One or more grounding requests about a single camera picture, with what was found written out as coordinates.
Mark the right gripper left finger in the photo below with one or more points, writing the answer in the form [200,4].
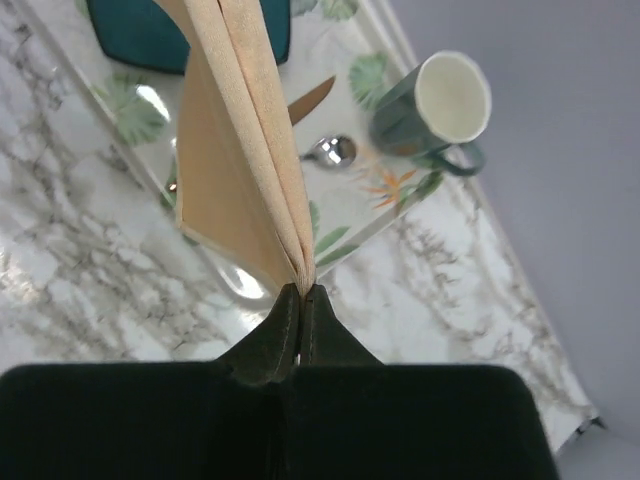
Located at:
[217,419]

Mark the silver spoon on tray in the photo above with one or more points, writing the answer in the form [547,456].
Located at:
[332,152]

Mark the brown handled knife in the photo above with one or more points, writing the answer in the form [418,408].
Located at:
[304,105]

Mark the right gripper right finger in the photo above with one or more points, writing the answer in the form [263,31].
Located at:
[430,421]

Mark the orange cloth napkin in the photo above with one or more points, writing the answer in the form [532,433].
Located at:
[241,190]

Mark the teal square plate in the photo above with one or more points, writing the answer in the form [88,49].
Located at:
[161,35]

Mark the grey green mug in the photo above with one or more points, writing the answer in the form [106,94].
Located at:
[437,111]

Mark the leaf pattern serving tray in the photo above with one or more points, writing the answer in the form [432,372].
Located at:
[346,39]

